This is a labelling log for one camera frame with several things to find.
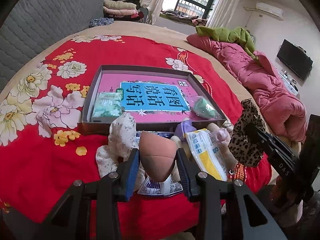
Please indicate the dark shallow cardboard box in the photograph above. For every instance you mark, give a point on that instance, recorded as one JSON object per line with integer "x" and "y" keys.
{"x": 93, "y": 127}

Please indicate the white tv shelf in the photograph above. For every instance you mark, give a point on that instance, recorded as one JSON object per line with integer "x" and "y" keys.
{"x": 289, "y": 83}

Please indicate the grey quilted headboard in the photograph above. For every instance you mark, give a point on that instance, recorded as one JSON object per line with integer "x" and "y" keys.
{"x": 34, "y": 25}

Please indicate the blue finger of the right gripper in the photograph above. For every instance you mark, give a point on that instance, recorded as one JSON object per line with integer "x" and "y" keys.
{"x": 275, "y": 148}

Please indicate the right hand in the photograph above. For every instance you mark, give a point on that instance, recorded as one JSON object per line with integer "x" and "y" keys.
{"x": 296, "y": 220}

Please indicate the folded blankets stack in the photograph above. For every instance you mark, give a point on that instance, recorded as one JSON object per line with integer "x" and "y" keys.
{"x": 127, "y": 10}

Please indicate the orange makeup sponge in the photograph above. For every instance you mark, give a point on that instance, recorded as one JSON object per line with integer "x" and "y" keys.
{"x": 157, "y": 155}

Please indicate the green sponge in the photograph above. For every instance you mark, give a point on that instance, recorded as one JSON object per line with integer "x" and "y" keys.
{"x": 203, "y": 108}

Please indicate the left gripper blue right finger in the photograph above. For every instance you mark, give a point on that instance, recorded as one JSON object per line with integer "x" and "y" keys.
{"x": 187, "y": 171}

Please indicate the wall mounted black television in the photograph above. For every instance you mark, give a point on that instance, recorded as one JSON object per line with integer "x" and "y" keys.
{"x": 295, "y": 59}

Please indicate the leopard print scrunchie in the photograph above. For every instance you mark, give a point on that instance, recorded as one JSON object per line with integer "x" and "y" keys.
{"x": 243, "y": 148}

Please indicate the windowsill bedding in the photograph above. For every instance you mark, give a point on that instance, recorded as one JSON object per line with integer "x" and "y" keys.
{"x": 180, "y": 17}

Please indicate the white air conditioner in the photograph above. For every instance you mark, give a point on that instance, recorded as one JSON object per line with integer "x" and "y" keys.
{"x": 270, "y": 9}

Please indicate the right white curtain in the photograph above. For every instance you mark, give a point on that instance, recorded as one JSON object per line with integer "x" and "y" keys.
{"x": 222, "y": 13}

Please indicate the pink blue Chinese book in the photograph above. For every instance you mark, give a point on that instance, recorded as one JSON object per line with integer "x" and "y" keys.
{"x": 152, "y": 98}

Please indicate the beige plush with purple bow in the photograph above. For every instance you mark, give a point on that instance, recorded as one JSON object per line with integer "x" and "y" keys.
{"x": 220, "y": 134}

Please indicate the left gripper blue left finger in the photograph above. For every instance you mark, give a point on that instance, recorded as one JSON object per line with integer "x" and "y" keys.
{"x": 130, "y": 173}

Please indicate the green tissue pack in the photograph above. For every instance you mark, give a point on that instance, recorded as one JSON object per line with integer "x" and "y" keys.
{"x": 107, "y": 107}

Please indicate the blue patterned cloth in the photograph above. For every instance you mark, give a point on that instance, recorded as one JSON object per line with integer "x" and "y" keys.
{"x": 96, "y": 22}

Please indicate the pink quilted comforter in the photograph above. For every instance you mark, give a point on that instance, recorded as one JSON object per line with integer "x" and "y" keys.
{"x": 283, "y": 111}

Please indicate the green blanket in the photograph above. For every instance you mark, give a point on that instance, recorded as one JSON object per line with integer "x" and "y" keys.
{"x": 239, "y": 36}

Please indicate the purple white tissue pack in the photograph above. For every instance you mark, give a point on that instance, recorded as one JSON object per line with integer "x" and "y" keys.
{"x": 171, "y": 186}

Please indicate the beige bed sheet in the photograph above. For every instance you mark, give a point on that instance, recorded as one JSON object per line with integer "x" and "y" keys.
{"x": 150, "y": 33}

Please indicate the red floral blanket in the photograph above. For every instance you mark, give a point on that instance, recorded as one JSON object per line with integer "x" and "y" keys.
{"x": 112, "y": 129}

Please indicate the white floral scrunchie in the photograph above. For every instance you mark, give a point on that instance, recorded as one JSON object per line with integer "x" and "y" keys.
{"x": 121, "y": 141}

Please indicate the yellow white tissue pack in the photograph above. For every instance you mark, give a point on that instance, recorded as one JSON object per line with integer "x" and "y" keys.
{"x": 206, "y": 153}

